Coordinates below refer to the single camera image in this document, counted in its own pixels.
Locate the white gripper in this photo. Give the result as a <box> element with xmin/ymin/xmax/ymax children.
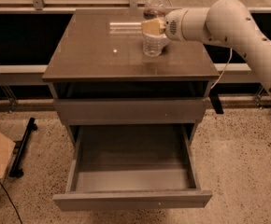
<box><xmin>141</xmin><ymin>8</ymin><xmax>188</xmax><ymax>41</ymax></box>

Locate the clear plastic water bottle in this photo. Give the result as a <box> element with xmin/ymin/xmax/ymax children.
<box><xmin>143</xmin><ymin>0</ymin><xmax>165</xmax><ymax>57</ymax></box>

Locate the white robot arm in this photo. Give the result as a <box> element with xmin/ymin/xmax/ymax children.
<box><xmin>141</xmin><ymin>0</ymin><xmax>271</xmax><ymax>97</ymax></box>

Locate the closed grey top drawer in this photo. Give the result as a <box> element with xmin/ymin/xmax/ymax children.
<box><xmin>53</xmin><ymin>99</ymin><xmax>206</xmax><ymax>125</ymax></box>

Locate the grey drawer cabinet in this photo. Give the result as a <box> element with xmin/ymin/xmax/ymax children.
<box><xmin>41</xmin><ymin>7</ymin><xmax>221</xmax><ymax>212</ymax></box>

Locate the open grey middle drawer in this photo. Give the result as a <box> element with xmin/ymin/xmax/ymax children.
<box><xmin>53</xmin><ymin>124</ymin><xmax>212</xmax><ymax>211</ymax></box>

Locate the white ceramic bowl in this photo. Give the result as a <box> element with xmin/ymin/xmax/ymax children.
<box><xmin>161</xmin><ymin>34</ymin><xmax>171</xmax><ymax>49</ymax></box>

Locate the white cable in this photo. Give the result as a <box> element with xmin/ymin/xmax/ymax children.
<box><xmin>209</xmin><ymin>47</ymin><xmax>234</xmax><ymax>91</ymax></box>

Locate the metal window rail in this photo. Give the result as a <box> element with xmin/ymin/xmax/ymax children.
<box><xmin>0</xmin><ymin>63</ymin><xmax>259</xmax><ymax>86</ymax></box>

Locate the black cable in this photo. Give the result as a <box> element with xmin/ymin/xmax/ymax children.
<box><xmin>0</xmin><ymin>160</ymin><xmax>24</xmax><ymax>224</ymax></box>

